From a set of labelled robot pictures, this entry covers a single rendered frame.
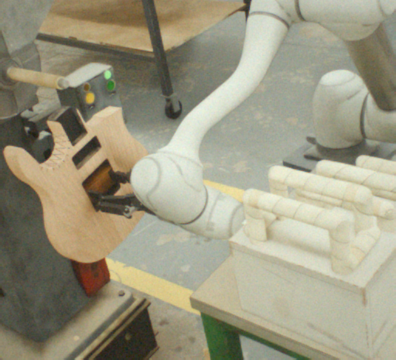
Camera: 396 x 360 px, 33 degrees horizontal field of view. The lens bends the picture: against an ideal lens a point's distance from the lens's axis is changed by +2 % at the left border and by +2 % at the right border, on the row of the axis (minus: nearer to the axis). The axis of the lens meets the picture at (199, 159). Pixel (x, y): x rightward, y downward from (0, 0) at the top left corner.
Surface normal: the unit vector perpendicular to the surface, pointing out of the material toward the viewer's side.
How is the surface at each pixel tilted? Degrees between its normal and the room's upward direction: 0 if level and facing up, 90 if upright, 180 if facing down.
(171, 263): 0
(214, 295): 0
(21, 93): 98
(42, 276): 90
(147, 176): 46
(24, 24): 90
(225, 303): 0
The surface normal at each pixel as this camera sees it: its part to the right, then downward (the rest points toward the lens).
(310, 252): -0.17, -0.85
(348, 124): -0.48, 0.54
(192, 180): 0.82, -0.02
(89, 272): 0.78, 0.19
